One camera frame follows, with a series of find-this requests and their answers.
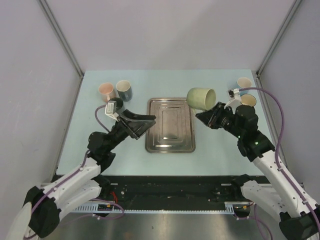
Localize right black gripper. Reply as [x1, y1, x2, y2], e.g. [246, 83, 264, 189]
[195, 102, 244, 139]

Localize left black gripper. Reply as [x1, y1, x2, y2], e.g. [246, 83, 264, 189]
[106, 109, 156, 151]

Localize green mug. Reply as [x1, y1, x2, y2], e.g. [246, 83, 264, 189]
[186, 87, 216, 111]

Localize black mug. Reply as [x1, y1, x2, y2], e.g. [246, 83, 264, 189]
[110, 97, 125, 115]

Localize dark teal mug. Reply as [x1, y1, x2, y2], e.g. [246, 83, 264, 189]
[116, 80, 133, 102]

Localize pink mug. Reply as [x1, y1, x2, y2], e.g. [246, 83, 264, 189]
[98, 82, 117, 103]

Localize light blue mug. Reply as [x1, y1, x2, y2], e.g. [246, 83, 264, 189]
[237, 77, 252, 96]

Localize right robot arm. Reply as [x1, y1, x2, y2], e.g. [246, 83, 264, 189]
[195, 102, 320, 240]

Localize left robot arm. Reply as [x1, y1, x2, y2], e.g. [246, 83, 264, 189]
[24, 109, 156, 238]

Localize steel tray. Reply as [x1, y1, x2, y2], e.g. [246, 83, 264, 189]
[145, 97, 196, 154]

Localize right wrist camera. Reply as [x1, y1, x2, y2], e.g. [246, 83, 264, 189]
[225, 88, 242, 109]

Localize white cable duct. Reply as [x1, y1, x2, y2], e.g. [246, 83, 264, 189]
[74, 201, 251, 215]

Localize right aluminium frame post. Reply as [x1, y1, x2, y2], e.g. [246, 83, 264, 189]
[255, 0, 303, 78]

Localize aluminium frame post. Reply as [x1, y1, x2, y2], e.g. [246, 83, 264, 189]
[36, 0, 84, 80]
[255, 0, 303, 78]

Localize left aluminium frame post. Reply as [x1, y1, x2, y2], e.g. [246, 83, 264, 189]
[36, 0, 84, 80]

